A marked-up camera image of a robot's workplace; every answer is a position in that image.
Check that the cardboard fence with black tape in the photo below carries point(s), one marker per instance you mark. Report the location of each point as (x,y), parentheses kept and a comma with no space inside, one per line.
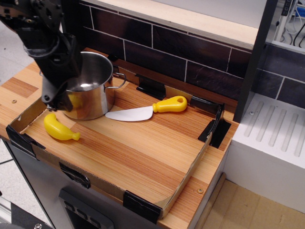
(125,171)

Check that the dark oven control panel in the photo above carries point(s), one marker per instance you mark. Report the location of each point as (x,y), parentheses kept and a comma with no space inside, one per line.
(81,215)

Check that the black vertical post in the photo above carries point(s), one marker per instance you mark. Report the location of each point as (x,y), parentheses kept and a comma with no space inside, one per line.
(263,40)

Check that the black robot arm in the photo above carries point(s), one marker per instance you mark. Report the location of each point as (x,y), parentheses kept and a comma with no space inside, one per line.
(39,27)

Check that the white drainboard sink unit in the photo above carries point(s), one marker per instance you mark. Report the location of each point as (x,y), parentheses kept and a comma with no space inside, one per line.
(267,152)

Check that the black caster wheel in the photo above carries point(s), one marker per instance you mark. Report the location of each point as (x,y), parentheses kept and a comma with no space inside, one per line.
(13,8)

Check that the yellow toy banana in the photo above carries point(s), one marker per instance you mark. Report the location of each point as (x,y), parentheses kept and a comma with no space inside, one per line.
(57,130)

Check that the yellow handled toy knife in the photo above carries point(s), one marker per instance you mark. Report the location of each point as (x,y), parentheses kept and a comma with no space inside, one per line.
(174,104)

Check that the stainless steel pot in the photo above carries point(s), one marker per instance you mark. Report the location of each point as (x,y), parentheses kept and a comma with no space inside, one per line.
(92,93)

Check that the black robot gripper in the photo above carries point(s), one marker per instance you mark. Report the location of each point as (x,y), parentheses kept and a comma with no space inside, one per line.
(58,63)

